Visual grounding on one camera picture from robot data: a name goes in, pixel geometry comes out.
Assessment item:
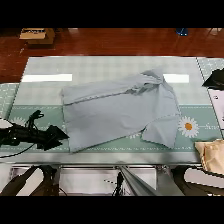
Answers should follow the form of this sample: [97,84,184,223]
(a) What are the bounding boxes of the silver frame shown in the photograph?
[0,161,224,197]

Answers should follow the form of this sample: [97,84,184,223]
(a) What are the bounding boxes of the light blue shirt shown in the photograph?
[59,67,182,154]

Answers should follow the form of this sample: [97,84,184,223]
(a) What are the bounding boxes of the blue object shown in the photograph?
[175,27,190,37]

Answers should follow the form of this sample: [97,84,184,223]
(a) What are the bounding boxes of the beige garment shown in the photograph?
[194,138,224,177]

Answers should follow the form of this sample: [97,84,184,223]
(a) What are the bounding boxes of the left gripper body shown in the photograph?
[35,124,70,152]

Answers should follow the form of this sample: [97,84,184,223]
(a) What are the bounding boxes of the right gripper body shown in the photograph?
[201,67,224,91]

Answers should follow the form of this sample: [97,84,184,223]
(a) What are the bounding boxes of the cardboard box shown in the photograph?
[18,27,56,46]

